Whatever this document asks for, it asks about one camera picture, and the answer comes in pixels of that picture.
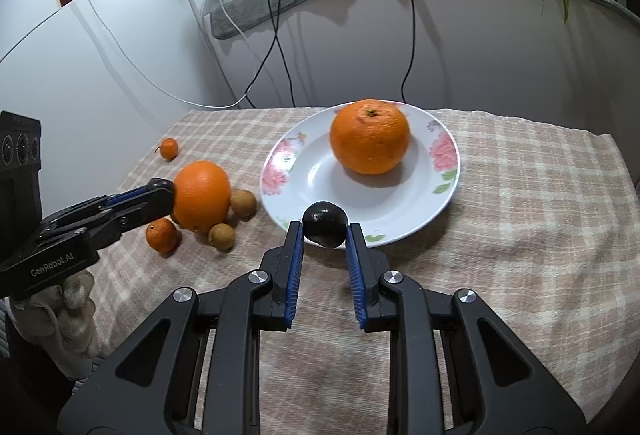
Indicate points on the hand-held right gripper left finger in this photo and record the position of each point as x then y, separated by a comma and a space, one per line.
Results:
296, 265

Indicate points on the small mandarin with stem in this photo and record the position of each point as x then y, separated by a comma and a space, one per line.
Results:
168, 149

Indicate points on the plaid beige blanket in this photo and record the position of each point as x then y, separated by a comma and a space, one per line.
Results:
500, 240

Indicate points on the large orange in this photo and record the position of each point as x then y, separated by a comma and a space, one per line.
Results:
370, 137

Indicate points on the floral white plate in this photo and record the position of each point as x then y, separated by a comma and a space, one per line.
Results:
400, 210

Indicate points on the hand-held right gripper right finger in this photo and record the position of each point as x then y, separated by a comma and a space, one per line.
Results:
354, 265

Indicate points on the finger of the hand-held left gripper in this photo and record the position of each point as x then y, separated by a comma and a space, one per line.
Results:
135, 217
127, 196

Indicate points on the dark avocado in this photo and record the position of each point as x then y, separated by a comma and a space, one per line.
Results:
325, 225

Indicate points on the person's left hand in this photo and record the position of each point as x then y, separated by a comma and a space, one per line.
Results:
70, 315

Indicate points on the brown longan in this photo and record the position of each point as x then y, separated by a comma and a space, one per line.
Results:
221, 237
243, 204

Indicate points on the medium orange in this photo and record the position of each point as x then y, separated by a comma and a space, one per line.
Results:
202, 195

